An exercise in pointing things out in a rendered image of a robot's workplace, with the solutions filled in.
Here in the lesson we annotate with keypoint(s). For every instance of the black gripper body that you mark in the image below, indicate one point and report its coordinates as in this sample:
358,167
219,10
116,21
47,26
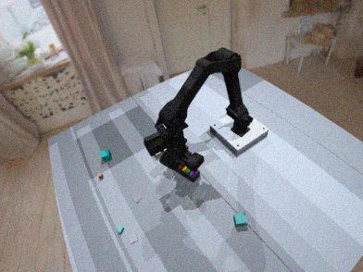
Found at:
192,162

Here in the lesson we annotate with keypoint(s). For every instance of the beige open tray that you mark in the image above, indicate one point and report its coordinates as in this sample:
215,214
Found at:
159,154

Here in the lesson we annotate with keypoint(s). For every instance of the small turquoise cube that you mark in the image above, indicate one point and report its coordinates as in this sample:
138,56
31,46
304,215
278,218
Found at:
239,220

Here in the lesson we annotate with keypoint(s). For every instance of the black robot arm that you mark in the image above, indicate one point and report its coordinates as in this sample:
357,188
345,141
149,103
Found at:
174,112

